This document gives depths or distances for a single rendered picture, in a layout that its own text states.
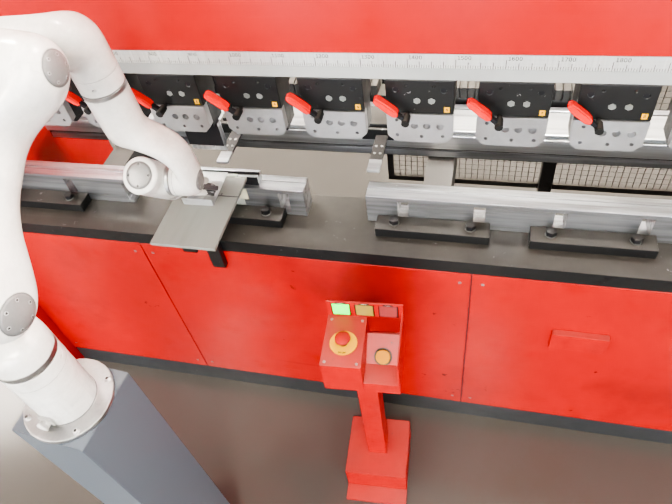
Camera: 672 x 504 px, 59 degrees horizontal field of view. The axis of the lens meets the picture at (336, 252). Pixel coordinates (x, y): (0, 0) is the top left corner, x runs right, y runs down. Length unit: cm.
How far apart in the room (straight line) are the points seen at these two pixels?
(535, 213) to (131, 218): 115
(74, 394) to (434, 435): 135
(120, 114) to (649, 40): 101
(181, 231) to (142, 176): 27
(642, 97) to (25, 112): 113
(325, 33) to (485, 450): 153
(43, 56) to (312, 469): 166
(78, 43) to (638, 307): 140
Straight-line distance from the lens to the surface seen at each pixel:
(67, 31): 117
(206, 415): 243
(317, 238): 164
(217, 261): 176
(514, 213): 159
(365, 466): 210
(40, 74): 103
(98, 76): 122
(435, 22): 126
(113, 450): 142
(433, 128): 140
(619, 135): 142
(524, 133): 140
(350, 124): 143
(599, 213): 160
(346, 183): 307
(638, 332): 180
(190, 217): 162
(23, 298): 107
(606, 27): 128
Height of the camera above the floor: 208
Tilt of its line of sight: 49 degrees down
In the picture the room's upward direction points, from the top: 10 degrees counter-clockwise
